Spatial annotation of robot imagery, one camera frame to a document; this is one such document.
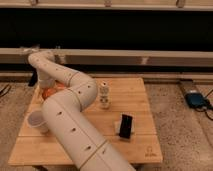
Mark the black box on white base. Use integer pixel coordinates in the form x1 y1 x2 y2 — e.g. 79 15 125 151
118 114 133 139

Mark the blue device on floor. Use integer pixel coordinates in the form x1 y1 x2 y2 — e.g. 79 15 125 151
185 93 206 108

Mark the black cable on floor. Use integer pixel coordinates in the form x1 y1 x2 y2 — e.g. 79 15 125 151
0 83 12 99

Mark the black table leg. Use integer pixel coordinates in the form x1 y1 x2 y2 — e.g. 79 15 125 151
28 69 38 87

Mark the white plastic bottle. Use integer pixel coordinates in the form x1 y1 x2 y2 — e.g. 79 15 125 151
99 82 110 109

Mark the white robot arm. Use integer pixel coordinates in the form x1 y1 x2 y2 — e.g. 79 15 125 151
28 51 136 171

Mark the white paper cup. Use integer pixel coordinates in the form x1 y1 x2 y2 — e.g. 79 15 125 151
27 110 49 134

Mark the orange ceramic bowl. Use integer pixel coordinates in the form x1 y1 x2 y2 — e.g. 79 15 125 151
42 82 66 99

